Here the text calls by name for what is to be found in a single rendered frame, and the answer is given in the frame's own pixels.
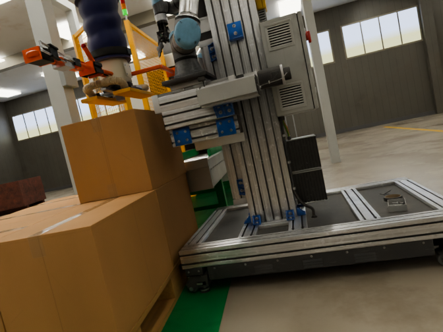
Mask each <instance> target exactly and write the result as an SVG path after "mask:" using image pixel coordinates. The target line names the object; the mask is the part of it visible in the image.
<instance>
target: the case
mask: <svg viewBox="0 0 443 332"><path fill-rule="evenodd" d="M61 132H62V135H63V139H64V142H65V147H66V150H67V155H68V158H69V162H70V165H71V170H72V173H73V178H74V183H75V185H76V190H77V193H78V198H79V201H80V204H84V203H88V202H95V201H98V200H105V199H109V198H115V197H119V196H126V195H129V194H136V193H140V192H146V191H150V190H154V189H156V188H157V187H159V186H161V185H163V184H165V183H167V182H169V181H171V180H173V179H175V178H177V177H179V176H181V175H183V174H184V173H186V172H187V171H186V168H185V162H184V159H183V154H182V151H181V147H180V146H177V147H174V148H173V146H172V143H171V138H170V134H169V131H168V130H165V127H164V123H163V118H162V115H160V114H155V111H151V110H143V109H129V110H126V111H121V112H118V113H113V114H110V115H105V116H102V117H96V118H93V119H88V120H85V121H80V122H77V123H73V124H68V125H65V126H61Z"/></svg>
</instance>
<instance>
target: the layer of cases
mask: <svg viewBox="0 0 443 332"><path fill-rule="evenodd" d="M197 230H198V225H197V222H196V217H195V214H194V208H193V204H192V200H191V194H190V190H189V186H188V182H187V176H186V173H184V174H183V175H181V176H179V177H177V178H175V179H173V180H171V181H169V182H167V183H165V184H163V185H161V186H159V187H157V188H156V189H154V190H150V191H146V192H140V193H136V194H129V195H126V196H119V197H115V198H109V199H105V200H98V201H95V202H88V203H84V204H80V201H79V198H78V195H74V196H67V197H64V198H58V199H54V200H50V201H47V202H44V203H41V204H38V205H35V206H32V207H29V208H26V209H23V210H20V211H17V212H14V213H11V214H8V215H5V216H2V217H0V332H131V330H132V328H133V327H134V325H135V324H136V322H137V321H138V319H139V318H140V316H141V315H142V313H143V312H144V311H145V309H146V307H147V306H148V305H149V303H150V302H151V300H152V299H153V297H154V296H155V294H156V293H157V291H158V290H159V288H160V287H161V285H162V284H163V282H164V281H165V279H166V278H167V276H168V275H169V273H170V272H171V270H172V269H173V267H174V266H175V264H176V263H177V262H178V260H179V253H178V251H180V249H182V247H183V246H184V245H185V244H186V243H187V242H188V241H189V239H190V238H191V237H192V236H193V234H195V232H197Z"/></svg>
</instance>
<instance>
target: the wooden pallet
mask: <svg viewBox="0 0 443 332"><path fill-rule="evenodd" d="M188 280H189V278H188V277H187V276H186V273H185V270H184V269H182V267H181V262H180V259H179V260H178V262H177V263H176V264H175V266H174V267H173V269H172V270H171V272H170V273H169V275H168V276H167V278H166V279H165V281H164V282H163V284H162V285H161V287H160V288H159V290H158V291H157V293H156V294H155V296H154V297H153V299H152V300H151V302H150V303H149V305H148V306H147V307H146V309H145V311H144V312H143V313H142V315H141V316H140V318H139V319H138V321H137V322H136V324H135V325H134V327H133V328H132V330H131V332H161V331H162V329H163V327H164V325H165V323H166V321H167V319H168V317H169V316H170V314H171V312H172V310H173V308H174V306H175V304H176V302H177V301H178V299H179V297H180V295H181V293H182V291H183V289H184V288H185V285H186V283H187V281H188Z"/></svg>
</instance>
